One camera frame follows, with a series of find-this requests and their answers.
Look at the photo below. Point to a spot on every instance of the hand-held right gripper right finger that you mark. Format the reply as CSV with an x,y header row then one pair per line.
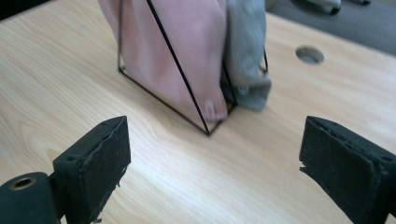
x,y
348,168

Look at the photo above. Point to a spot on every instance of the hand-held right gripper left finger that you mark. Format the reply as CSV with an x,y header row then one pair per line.
x,y
93,168

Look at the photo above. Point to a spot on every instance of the pink beanie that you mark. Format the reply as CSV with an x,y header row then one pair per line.
x,y
186,53

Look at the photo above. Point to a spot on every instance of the grey beanie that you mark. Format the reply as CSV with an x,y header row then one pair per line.
x,y
247,56

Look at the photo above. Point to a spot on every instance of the grey round table grommet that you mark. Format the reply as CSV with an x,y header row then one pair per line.
x,y
309,55

